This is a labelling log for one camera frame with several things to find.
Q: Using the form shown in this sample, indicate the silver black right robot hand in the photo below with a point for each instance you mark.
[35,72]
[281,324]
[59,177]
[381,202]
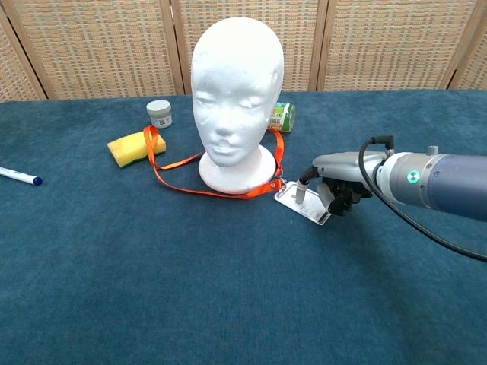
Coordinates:
[342,165]

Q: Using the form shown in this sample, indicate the white badge card holder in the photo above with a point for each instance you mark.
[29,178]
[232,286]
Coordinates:
[310,211]

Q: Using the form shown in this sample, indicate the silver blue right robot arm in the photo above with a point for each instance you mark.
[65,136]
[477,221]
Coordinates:
[449,182]

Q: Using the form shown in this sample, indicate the white mannequin head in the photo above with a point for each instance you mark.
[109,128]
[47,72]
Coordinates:
[236,76]

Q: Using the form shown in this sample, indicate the plastic bottle colourful label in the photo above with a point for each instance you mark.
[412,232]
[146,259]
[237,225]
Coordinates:
[284,116]

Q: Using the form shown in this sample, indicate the small white grey jar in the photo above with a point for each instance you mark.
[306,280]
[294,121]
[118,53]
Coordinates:
[159,112]

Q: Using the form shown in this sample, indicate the blue table mat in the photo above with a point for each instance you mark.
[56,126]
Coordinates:
[190,285]

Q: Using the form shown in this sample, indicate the yellow green sponge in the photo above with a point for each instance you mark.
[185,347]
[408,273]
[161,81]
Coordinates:
[129,150]

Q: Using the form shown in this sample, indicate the woven wooden folding screen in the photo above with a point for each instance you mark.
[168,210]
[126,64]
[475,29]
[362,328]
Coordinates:
[95,45]

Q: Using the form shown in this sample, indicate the white marker blue cap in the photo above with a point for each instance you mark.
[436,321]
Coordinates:
[15,175]

